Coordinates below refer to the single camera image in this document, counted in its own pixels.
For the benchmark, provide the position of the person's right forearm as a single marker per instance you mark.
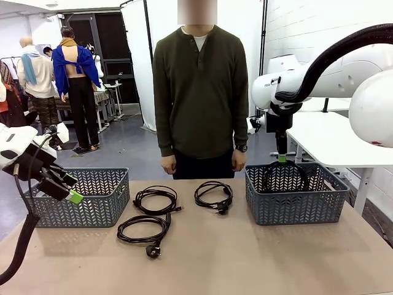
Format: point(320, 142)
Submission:
point(164, 138)

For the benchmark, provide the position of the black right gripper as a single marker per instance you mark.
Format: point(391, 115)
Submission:
point(279, 124)

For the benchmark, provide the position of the person's left hand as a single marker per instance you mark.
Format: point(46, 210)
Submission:
point(239, 161)

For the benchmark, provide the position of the dark-haired background person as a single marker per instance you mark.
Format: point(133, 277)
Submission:
point(47, 51)

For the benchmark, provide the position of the person in green henley shirt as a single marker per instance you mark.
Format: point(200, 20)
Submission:
point(199, 92)

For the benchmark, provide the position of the person's right hand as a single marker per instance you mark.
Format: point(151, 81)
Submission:
point(168, 165)

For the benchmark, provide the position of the black light stand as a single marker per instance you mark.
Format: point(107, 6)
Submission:
point(263, 37)

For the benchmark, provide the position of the person's left forearm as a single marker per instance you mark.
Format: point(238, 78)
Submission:
point(241, 132)

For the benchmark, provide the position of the black framed glass door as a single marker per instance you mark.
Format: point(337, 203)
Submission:
point(113, 40)

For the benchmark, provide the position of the black tripod pole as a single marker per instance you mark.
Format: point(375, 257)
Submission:
point(325, 105)

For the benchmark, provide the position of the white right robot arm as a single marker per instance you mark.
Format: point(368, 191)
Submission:
point(368, 107)

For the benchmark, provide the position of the black wristwatch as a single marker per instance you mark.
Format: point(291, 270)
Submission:
point(241, 148)

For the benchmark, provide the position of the person in patterned dark clothes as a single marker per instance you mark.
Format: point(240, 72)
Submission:
point(9, 101)

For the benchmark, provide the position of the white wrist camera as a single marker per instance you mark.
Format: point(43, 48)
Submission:
point(261, 121)
point(63, 132)

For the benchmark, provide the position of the table with patterned cloth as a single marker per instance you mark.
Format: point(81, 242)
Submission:
point(102, 96)

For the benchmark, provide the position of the white backdrop panel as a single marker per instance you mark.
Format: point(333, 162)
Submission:
point(136, 46)

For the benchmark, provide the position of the black backdrop boom pole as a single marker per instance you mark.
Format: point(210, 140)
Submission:
point(148, 30)

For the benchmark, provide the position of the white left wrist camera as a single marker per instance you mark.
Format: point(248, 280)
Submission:
point(63, 132)

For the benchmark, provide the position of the small white table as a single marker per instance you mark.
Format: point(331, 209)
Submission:
point(337, 104)

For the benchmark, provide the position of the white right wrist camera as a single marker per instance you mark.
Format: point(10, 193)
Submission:
point(261, 121)

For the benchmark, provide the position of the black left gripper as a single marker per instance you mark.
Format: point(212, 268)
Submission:
point(30, 163)

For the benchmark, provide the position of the mannequin in blue shirt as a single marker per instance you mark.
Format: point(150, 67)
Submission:
point(73, 61)

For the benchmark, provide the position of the white humanoid figure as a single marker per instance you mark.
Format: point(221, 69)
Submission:
point(97, 64)

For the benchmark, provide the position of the grey plastic lattice basket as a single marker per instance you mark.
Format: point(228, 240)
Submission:
point(92, 199)
point(294, 209)

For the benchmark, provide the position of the mannequin in beige hoodie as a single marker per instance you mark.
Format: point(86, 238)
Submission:
point(38, 77)

